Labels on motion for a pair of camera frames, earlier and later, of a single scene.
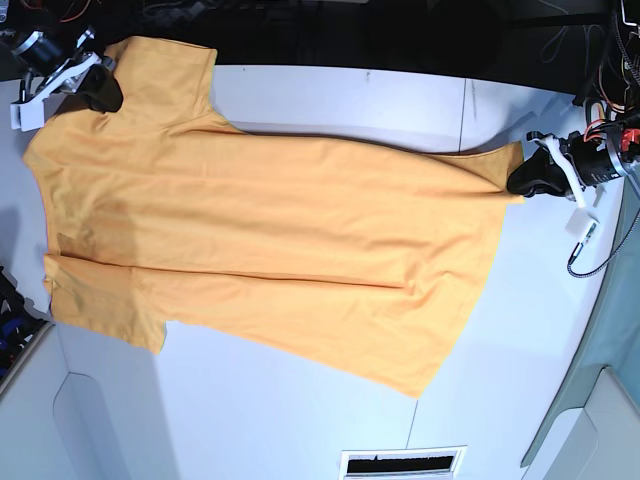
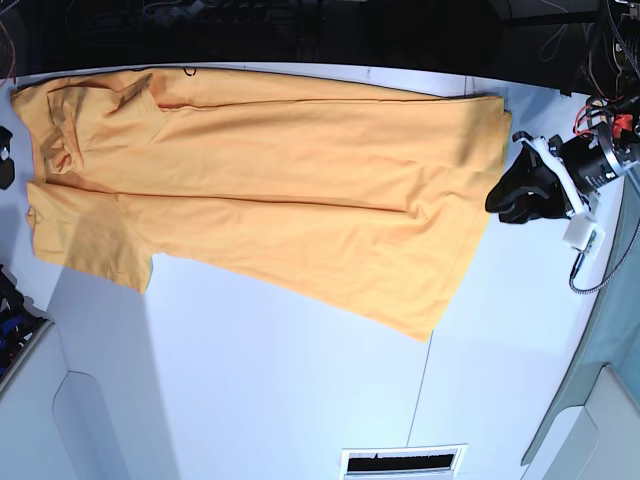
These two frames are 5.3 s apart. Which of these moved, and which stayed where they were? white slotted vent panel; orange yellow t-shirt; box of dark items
Moved: orange yellow t-shirt
Stayed: white slotted vent panel; box of dark items
